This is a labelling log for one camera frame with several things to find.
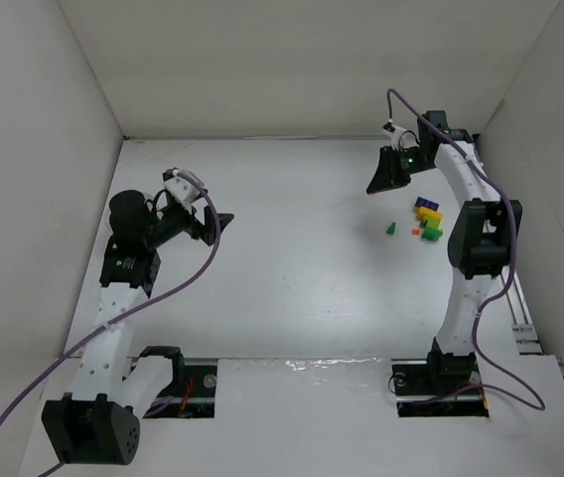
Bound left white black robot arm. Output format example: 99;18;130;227
42;189;234;465

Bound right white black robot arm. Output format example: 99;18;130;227
366;111;522;398

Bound purple lego brick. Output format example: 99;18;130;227
415;197;439;211

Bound yellow lego brick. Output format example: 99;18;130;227
416;207;436;220

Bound lime green lego brick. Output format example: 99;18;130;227
418;214;443;230

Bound dark green lego brick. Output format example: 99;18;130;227
421;227;443;242

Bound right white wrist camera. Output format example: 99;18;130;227
382;120;419;150

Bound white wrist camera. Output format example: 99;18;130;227
162;168;204;207
382;120;419;150

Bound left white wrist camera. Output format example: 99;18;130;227
162;168;204;207

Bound right aluminium rail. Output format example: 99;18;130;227
460;139;544;355

